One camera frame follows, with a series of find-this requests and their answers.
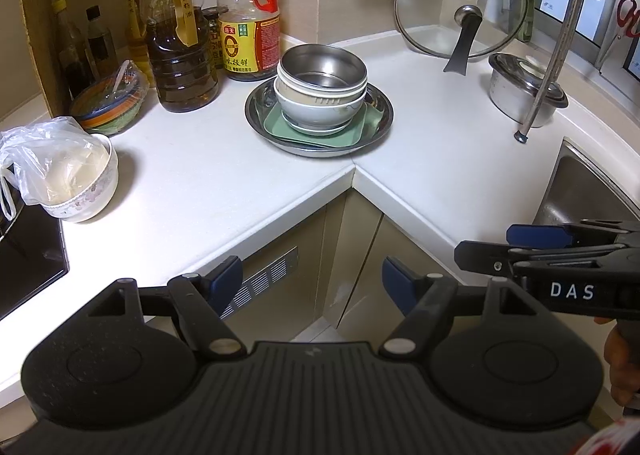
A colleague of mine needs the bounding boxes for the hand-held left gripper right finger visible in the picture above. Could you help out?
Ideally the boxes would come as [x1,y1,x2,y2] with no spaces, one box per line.
[379,256,548,356]

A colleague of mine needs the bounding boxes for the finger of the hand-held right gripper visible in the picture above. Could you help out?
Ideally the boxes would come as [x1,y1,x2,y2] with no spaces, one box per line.
[506,220,640,248]
[454,241,640,280]

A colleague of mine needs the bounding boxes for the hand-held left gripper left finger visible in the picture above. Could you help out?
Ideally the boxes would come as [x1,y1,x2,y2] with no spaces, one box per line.
[85,256,246,355]

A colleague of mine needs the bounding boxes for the green square plate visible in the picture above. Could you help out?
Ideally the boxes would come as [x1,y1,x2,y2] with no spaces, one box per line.
[254,97,382,150]

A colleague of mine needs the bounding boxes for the large round steel plate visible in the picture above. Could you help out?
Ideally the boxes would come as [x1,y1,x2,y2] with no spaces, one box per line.
[244,80,395,158]

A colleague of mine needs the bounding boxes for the cream bowl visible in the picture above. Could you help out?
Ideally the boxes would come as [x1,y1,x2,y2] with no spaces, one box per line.
[273,76,369,108]

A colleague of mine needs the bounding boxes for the large steel bowl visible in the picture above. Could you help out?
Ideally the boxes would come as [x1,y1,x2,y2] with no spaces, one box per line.
[277,44,369,92]

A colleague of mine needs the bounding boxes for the person's right hand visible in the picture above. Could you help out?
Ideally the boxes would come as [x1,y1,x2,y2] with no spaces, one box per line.
[602,319,640,407]

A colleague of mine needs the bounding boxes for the beige cabinet door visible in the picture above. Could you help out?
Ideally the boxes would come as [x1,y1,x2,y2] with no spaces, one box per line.
[345,215,481,331]
[300,190,386,326]

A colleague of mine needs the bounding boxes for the white vent grille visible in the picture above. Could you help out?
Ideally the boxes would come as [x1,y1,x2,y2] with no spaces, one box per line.
[220,246,299,321]

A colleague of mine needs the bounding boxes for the steel sink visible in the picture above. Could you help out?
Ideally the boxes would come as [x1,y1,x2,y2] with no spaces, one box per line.
[531,136,640,236]

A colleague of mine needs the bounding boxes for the red patterned garment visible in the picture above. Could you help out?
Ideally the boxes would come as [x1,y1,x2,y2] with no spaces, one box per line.
[570,417,640,455]

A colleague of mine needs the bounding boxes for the metal faucet pipe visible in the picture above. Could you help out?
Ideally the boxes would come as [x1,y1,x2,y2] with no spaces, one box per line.
[514,0,593,144]

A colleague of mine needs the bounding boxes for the black cooktop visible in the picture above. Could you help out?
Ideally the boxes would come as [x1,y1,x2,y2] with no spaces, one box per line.
[0,207,69,321]

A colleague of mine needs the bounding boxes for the striped bowl with plastic wrap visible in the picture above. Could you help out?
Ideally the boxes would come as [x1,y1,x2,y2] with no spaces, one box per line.
[69,60,151,136]

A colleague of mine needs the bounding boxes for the large dark oil bottle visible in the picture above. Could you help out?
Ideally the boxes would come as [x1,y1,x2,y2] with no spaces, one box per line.
[140,0,221,114]

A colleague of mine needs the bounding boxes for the clear plastic bag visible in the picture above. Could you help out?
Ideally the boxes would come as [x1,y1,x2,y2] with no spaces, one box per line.
[0,116,112,222]

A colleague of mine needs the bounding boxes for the white spoon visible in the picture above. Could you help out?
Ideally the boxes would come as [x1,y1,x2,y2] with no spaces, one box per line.
[107,60,132,96]

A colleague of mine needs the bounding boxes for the red scissors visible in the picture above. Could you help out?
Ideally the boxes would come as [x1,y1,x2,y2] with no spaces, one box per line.
[616,0,640,39]

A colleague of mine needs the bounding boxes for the small dark sauce jar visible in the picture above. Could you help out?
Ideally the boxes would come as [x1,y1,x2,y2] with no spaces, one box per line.
[202,6,228,70]

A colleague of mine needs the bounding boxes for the dark bottle yellow cap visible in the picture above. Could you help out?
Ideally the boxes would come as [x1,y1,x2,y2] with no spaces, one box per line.
[51,0,96,103]

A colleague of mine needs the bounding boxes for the dark bottle black cap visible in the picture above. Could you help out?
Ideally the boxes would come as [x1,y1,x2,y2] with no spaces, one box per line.
[85,5,119,80]

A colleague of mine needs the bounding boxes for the yellow oil bottle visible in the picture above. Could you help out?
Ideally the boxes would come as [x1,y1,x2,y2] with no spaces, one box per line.
[126,0,153,66]

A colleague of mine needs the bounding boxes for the brown cardboard sheet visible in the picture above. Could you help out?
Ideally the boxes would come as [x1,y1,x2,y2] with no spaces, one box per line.
[12,0,71,118]

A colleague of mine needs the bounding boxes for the window frame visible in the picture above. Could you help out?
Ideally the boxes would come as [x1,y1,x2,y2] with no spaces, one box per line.
[532,0,640,80]

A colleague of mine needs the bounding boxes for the glass pot lid black handle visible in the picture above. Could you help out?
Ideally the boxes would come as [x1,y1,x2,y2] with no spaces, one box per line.
[394,0,530,74]

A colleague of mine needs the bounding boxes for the soy sauce bottle red handle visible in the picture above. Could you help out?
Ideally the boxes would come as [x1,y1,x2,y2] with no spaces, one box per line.
[216,0,282,82]

